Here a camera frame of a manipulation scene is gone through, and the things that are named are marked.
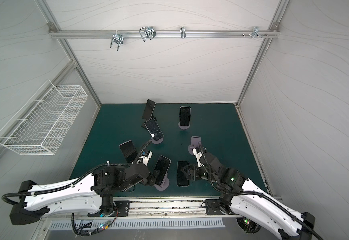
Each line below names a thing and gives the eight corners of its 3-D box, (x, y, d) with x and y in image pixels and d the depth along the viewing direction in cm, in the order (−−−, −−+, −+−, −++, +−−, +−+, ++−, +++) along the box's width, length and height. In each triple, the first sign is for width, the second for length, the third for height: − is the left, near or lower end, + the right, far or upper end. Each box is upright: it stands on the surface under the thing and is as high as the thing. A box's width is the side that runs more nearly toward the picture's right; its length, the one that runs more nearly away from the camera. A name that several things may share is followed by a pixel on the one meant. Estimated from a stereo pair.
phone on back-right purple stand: (179, 128, 107) (180, 114, 95) (179, 120, 112) (180, 106, 100) (189, 128, 107) (191, 114, 95) (189, 120, 112) (190, 106, 100)
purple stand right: (186, 151, 97) (187, 142, 88) (192, 142, 101) (194, 133, 92) (193, 155, 95) (195, 146, 86) (199, 146, 99) (201, 137, 90)
